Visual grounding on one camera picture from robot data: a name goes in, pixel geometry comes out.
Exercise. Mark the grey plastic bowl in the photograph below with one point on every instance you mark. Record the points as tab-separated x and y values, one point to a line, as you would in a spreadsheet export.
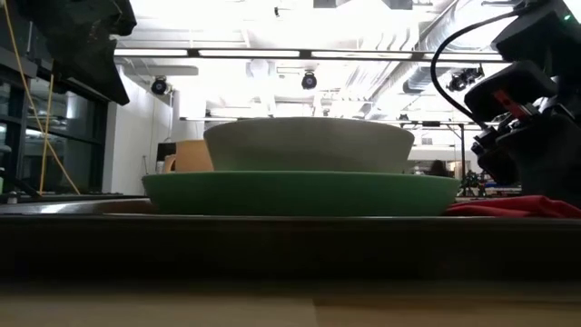
308	145

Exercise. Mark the black overhead beam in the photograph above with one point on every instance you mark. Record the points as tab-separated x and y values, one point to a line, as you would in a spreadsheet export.
308	54

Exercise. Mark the black aluminium table frame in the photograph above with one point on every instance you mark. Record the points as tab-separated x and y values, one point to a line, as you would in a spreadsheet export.
68	206

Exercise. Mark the silver ceiling duct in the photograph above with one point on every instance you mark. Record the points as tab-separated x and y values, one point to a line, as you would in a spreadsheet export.
426	77

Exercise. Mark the green plastic plate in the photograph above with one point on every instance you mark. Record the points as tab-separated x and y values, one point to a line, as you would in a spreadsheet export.
299	193

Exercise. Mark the red cloth napkin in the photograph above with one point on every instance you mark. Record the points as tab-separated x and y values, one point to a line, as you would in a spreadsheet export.
517	206

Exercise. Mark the person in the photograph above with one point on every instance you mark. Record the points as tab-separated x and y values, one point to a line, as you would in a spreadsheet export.
438	169

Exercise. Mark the black background stand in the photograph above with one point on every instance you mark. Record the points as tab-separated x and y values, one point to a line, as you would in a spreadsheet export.
462	150

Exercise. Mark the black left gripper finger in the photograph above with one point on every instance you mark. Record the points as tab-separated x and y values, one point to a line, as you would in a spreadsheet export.
95	68

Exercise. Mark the orange plastic cup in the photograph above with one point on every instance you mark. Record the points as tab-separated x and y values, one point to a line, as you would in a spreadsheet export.
193	156

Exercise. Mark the dark brown plastic tray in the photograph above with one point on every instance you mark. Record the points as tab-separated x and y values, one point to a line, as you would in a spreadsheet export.
290	245

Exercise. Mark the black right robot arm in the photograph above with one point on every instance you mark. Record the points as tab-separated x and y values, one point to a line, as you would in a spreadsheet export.
544	32

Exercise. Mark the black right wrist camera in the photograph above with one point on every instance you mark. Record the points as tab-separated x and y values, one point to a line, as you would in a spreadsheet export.
508	91

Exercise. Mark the black ceiling spotlight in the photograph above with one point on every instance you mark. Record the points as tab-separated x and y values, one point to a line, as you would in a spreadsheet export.
463	78
159	85
309	81

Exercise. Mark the dark framed glass partition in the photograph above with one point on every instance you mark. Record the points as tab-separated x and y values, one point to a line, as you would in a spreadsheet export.
77	145

